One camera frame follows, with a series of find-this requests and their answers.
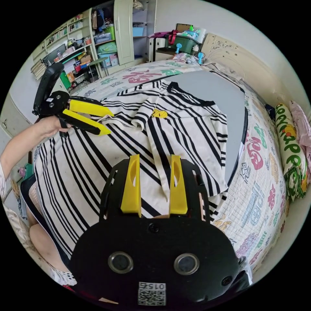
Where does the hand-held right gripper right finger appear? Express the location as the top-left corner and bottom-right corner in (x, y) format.
(169, 154), (188, 215)

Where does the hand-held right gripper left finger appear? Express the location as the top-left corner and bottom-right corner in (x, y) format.
(120, 154), (142, 218)

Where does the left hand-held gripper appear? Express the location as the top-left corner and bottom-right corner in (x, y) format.
(36, 90), (115, 138)

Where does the black and white striped shirt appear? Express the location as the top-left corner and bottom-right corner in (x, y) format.
(33, 79), (229, 259)

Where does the person's left forearm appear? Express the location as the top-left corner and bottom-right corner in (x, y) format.
(0, 125), (49, 181)

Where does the person's left hand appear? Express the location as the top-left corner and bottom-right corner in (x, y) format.
(33, 116), (73, 140)

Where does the white bookshelf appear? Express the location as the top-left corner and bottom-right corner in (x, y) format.
(30, 14), (99, 84)

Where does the bed with printed quilt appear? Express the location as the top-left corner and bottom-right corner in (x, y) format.
(28, 33), (311, 274)

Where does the pale green cupboard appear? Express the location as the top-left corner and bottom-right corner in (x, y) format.
(89, 0), (157, 72)

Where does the person's body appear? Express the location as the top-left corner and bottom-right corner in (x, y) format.
(0, 160), (79, 291)

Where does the grey flat board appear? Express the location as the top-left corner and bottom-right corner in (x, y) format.
(162, 70), (249, 188)

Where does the dark green storage box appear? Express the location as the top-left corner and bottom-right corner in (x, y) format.
(156, 23), (207, 55)

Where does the rolled printed blanket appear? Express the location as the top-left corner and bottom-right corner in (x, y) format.
(274, 103), (310, 202)

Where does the pink blanket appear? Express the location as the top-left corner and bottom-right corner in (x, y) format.
(288, 100), (311, 172)

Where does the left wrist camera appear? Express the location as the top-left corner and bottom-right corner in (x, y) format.
(32, 62), (65, 115)

